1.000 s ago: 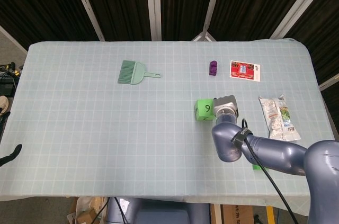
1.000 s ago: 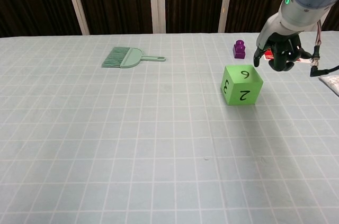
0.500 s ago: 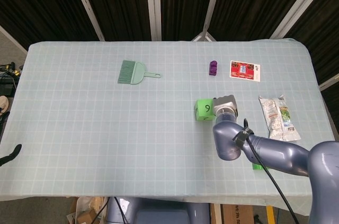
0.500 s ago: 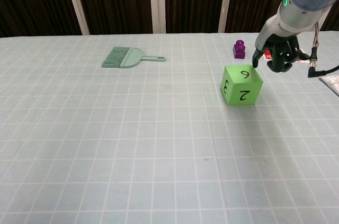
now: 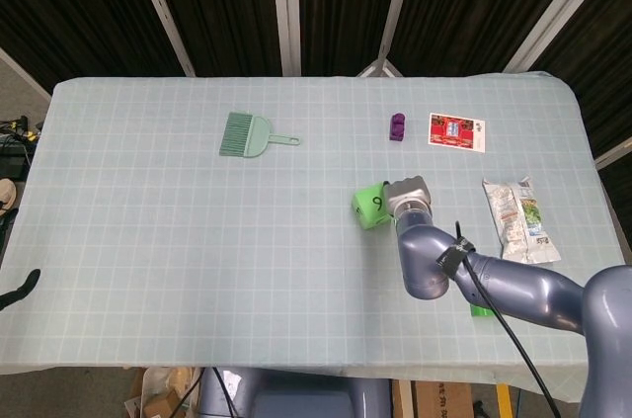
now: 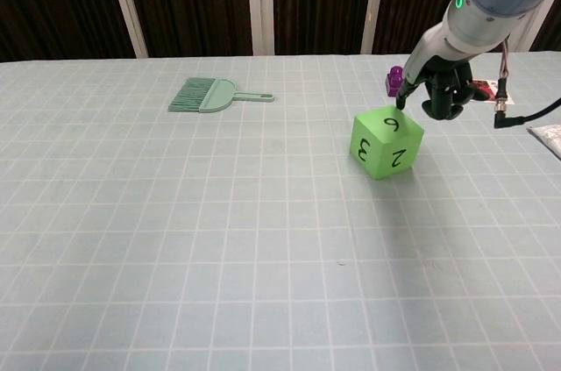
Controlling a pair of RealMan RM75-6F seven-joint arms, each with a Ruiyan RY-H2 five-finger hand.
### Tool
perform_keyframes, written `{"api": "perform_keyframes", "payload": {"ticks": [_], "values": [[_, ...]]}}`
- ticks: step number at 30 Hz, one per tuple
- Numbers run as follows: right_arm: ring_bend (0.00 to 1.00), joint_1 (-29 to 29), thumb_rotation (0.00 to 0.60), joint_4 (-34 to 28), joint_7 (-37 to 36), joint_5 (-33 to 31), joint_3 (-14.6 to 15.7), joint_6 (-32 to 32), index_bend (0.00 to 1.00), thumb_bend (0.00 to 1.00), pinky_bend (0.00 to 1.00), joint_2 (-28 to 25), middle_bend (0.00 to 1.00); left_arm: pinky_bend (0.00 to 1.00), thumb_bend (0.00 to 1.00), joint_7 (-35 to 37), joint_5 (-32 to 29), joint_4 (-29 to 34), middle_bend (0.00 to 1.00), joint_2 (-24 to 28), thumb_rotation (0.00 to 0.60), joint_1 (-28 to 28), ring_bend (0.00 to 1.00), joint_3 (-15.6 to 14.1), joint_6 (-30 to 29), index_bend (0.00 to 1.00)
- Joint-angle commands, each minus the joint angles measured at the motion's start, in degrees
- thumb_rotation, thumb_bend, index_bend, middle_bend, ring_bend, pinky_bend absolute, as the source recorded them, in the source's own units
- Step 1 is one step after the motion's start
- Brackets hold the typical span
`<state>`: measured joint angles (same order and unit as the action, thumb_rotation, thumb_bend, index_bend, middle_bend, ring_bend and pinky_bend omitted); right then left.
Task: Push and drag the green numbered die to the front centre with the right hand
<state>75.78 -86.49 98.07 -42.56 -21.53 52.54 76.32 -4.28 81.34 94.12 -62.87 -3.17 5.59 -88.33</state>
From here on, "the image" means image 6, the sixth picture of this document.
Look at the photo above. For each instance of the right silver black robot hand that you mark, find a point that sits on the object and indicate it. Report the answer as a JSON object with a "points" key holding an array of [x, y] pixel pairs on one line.
{"points": [[423, 53]]}

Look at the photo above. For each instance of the green cube with black numbers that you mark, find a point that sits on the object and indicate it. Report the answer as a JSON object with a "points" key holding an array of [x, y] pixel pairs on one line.
{"points": [[381, 162]]}

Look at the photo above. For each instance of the purple building block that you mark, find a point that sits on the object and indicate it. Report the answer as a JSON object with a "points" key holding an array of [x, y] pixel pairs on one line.
{"points": [[393, 81]]}

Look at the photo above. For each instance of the red white printed card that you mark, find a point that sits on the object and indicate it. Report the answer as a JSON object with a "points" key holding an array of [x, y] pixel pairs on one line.
{"points": [[487, 92]]}

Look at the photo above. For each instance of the mint green hand brush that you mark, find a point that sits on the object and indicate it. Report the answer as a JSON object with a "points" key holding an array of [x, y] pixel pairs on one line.
{"points": [[215, 97]]}

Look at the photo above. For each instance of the light blue grid tablecloth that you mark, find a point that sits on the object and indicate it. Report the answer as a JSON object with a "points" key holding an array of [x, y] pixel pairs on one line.
{"points": [[175, 235]]}

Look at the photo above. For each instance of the white frame pole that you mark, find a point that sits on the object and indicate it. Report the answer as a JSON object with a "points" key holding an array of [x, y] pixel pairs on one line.
{"points": [[260, 2], [537, 24], [373, 2], [125, 7]]}

